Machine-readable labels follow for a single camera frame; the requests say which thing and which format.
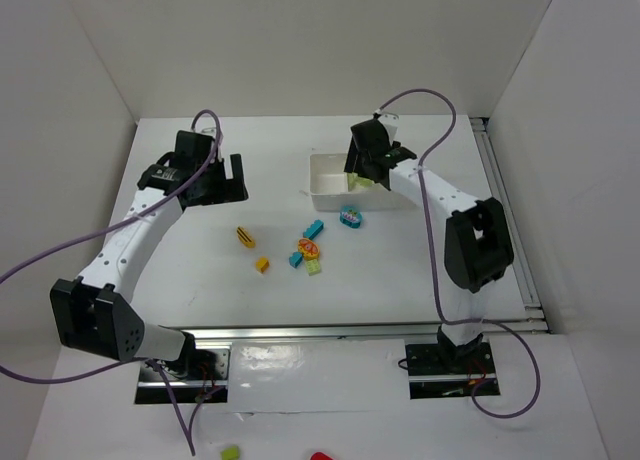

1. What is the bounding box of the teal long lego brick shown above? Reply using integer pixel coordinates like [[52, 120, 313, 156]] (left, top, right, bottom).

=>
[[302, 219, 324, 240]]

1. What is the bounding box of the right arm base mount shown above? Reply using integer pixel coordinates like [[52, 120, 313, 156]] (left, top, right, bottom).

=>
[[397, 335, 501, 400]]

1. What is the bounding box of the white three-compartment tray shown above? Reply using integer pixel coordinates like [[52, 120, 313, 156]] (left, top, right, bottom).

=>
[[309, 153, 415, 212]]

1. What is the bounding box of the lime green lego brick bottom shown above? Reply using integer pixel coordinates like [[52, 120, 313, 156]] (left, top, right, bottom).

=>
[[305, 259, 322, 276]]

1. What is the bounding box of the small orange lego brick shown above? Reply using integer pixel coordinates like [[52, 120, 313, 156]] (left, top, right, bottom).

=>
[[255, 257, 270, 274]]

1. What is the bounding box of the teal frog lego brick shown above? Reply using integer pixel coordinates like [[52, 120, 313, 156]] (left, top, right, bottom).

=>
[[339, 206, 363, 229]]

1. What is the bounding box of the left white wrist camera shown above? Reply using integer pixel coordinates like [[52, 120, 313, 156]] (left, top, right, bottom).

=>
[[194, 125, 218, 137]]

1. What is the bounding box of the orange butterfly lego brick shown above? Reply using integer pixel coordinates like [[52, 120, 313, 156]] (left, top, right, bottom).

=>
[[297, 238, 320, 260]]

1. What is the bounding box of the green lego brick foreground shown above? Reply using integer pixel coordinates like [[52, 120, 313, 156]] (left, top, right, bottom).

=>
[[220, 445, 241, 460]]

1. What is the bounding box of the aluminium rail front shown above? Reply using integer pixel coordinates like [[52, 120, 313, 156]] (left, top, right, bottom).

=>
[[154, 319, 546, 343]]

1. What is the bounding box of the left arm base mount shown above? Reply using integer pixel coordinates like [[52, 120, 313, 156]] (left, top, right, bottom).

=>
[[134, 346, 231, 405]]

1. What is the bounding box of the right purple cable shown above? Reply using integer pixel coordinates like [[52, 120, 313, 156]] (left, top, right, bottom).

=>
[[374, 88, 541, 419]]

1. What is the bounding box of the small teal lego brick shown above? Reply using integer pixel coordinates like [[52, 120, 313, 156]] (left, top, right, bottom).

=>
[[288, 252, 304, 269]]

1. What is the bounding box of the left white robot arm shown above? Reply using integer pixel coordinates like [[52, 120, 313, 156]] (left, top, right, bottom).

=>
[[50, 130, 248, 372]]

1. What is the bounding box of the red object foreground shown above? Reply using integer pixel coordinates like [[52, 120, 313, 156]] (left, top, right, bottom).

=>
[[309, 451, 334, 460]]

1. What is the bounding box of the purple cable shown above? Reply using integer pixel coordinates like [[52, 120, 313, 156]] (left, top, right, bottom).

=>
[[374, 88, 541, 419], [0, 109, 222, 457]]

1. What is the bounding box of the yellow striped bee lego brick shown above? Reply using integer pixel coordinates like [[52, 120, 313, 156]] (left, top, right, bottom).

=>
[[236, 226, 256, 249]]

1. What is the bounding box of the lime green lego brick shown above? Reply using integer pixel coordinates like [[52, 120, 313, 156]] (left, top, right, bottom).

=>
[[347, 173, 375, 191], [305, 259, 322, 276]]

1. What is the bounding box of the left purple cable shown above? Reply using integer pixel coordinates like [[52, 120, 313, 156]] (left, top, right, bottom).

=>
[[0, 109, 222, 457]]

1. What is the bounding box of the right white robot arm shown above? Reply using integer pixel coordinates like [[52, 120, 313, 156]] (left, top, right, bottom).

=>
[[345, 114, 514, 348]]

